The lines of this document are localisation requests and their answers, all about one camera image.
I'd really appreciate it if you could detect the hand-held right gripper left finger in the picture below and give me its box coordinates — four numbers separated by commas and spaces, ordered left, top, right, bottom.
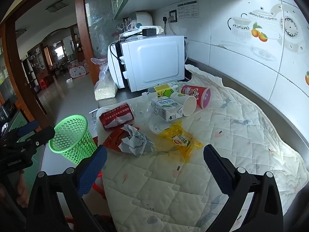
25, 145, 114, 232

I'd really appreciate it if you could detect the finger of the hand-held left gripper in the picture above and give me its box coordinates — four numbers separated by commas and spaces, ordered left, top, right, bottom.
14, 126, 56, 150
5, 120, 39, 141

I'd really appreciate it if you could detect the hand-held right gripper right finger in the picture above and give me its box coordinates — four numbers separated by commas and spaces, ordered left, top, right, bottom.
200, 144, 284, 232

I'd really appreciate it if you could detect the green plastic mesh basket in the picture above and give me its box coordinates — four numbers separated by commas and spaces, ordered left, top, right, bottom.
48, 115, 98, 166

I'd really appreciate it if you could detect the red snack wrapper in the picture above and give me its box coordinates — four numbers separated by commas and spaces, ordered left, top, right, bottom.
103, 126, 140, 153

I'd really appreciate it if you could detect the yellow snack packet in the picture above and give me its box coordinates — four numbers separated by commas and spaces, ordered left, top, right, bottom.
158, 120, 204, 163

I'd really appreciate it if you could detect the grey paper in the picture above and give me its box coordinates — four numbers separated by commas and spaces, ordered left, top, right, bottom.
120, 124, 155, 157

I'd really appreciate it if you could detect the red soda can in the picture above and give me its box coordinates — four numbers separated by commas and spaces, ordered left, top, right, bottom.
99, 103, 135, 131

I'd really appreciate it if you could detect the white paper cup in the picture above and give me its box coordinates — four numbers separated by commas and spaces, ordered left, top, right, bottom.
170, 92, 197, 117

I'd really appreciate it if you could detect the white plastic lid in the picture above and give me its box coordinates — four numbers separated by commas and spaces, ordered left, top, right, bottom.
148, 118, 171, 134

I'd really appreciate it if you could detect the clear plastic cup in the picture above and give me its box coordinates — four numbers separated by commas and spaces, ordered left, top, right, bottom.
134, 100, 155, 124

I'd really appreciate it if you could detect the blue white milk carton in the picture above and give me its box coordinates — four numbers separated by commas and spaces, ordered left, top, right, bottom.
151, 97, 184, 122

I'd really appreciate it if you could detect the red printed paper cup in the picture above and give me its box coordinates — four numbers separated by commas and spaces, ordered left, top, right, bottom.
181, 84, 211, 109

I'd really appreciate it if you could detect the green yellow drink carton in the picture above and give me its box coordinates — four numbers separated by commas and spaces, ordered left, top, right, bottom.
148, 82, 181, 99

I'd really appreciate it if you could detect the person's left hand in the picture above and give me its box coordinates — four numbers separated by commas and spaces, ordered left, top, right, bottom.
15, 170, 30, 208

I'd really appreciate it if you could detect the red plastic stool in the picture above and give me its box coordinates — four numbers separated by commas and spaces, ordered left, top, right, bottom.
92, 169, 108, 200

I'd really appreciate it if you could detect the white quilted mat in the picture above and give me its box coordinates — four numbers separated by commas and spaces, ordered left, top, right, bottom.
97, 64, 309, 232

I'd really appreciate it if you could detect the polka dot playpen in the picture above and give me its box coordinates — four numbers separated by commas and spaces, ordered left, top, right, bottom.
69, 61, 88, 79

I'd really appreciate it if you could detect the clear bag of white grains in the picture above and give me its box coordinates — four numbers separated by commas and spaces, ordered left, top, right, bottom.
91, 57, 119, 101

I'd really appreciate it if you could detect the white microwave oven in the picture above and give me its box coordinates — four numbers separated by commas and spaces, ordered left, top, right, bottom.
107, 35, 185, 93

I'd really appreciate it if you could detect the white kitchen appliance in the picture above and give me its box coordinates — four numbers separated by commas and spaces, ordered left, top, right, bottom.
134, 11, 154, 29

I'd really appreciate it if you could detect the white power strip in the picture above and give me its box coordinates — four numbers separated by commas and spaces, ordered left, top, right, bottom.
139, 25, 164, 35

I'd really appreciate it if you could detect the black power cable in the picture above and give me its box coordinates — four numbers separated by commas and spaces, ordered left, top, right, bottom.
109, 32, 145, 62

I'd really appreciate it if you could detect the wooden door frame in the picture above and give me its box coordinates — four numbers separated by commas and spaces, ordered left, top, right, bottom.
74, 0, 102, 86

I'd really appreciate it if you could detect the wall socket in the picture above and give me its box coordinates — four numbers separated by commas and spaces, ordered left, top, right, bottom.
162, 10, 178, 24

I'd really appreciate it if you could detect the printed wall notice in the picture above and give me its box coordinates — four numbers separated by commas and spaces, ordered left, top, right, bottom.
177, 0, 199, 19

